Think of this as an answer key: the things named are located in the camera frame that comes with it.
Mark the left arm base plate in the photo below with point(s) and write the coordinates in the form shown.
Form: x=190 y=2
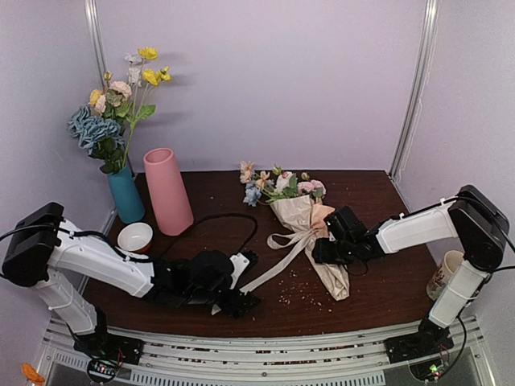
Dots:
x=116 y=348

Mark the teal frosted vase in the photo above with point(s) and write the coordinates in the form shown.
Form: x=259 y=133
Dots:
x=128 y=203

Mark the floral ceramic mug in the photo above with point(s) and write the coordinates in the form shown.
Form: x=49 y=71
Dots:
x=444 y=273

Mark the orange object at corner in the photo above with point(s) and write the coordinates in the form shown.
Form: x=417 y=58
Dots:
x=32 y=375

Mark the aluminium frame post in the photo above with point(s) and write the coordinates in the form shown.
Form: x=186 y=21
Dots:
x=92 y=20
x=421 y=74

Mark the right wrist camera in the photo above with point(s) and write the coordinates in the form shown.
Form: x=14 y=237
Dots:
x=343 y=224

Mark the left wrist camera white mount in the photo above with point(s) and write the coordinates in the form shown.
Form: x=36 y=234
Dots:
x=242 y=263

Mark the pink tall vase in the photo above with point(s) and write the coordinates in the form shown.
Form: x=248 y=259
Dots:
x=168 y=196

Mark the artificial flowers in teal vase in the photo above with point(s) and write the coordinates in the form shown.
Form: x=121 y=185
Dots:
x=105 y=126

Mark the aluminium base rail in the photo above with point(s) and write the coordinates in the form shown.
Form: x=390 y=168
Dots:
x=352 y=358

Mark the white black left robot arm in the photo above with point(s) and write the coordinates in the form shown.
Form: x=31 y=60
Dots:
x=44 y=244

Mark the white bowl orange outside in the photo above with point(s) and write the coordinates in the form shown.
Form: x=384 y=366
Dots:
x=136 y=237

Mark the left aluminium frame post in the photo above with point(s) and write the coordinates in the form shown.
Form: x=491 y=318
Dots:
x=92 y=20

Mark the right aluminium frame post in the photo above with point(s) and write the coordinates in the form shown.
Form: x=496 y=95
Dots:
x=421 y=74

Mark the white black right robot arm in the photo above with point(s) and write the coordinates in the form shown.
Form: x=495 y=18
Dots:
x=469 y=224

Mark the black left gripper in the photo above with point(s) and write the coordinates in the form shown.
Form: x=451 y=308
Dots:
x=240 y=304

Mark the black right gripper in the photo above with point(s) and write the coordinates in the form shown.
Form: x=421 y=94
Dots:
x=326 y=249

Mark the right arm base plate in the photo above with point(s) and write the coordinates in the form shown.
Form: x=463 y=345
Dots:
x=417 y=345

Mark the flower bunch pink blue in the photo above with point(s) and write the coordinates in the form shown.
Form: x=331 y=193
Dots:
x=267 y=187

